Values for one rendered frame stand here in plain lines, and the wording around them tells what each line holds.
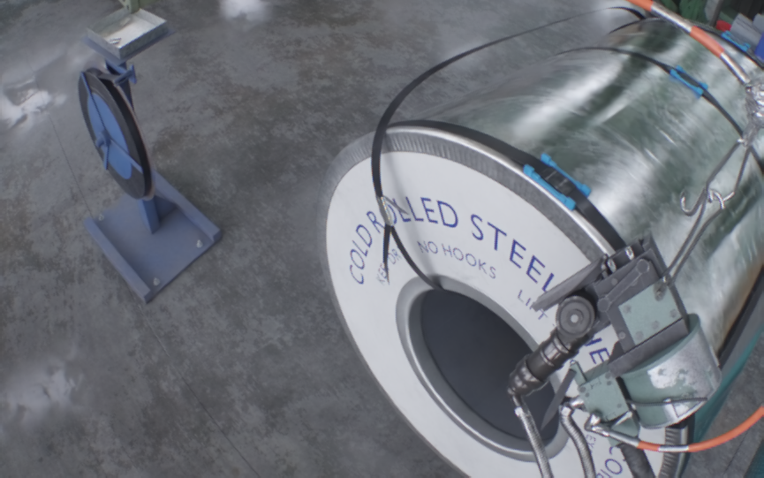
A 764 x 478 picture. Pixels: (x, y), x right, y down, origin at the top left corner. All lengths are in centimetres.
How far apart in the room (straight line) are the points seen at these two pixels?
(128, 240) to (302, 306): 90
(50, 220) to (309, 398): 166
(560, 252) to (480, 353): 77
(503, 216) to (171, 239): 186
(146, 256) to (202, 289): 34
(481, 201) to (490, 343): 73
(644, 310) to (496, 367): 101
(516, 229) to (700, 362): 46
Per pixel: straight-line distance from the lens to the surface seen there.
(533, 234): 101
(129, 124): 202
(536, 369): 89
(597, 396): 82
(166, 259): 260
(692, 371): 77
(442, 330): 162
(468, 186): 107
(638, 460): 88
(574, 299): 80
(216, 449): 215
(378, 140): 120
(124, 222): 282
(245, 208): 273
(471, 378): 168
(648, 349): 77
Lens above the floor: 200
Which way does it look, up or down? 49 degrees down
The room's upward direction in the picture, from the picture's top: 7 degrees clockwise
